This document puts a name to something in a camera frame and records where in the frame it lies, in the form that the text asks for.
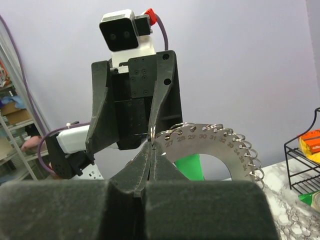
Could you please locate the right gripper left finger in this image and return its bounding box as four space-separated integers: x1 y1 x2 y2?
0 144 151 240

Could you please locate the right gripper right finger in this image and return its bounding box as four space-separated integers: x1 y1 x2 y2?
143 144 280 240

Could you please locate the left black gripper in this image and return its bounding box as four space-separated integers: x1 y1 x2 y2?
85 50 183 155

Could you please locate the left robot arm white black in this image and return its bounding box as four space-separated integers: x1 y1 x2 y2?
45 50 183 180

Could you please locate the green key tag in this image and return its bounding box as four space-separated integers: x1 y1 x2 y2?
174 154 205 181

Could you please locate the metal storage shelf background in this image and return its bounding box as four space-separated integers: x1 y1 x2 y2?
0 36 49 183

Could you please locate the green white snack bag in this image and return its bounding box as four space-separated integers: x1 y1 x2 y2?
298 190 320 206

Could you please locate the yellow chips bag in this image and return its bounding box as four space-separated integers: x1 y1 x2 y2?
299 137 320 164

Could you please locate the orange razor package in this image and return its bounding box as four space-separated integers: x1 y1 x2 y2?
298 129 320 155

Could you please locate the white wall power socket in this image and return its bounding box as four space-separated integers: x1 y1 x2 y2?
71 164 104 180

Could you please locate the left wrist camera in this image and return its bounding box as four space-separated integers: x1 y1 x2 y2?
99 8 157 68

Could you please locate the black wire rack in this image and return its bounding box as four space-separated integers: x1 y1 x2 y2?
283 108 320 195

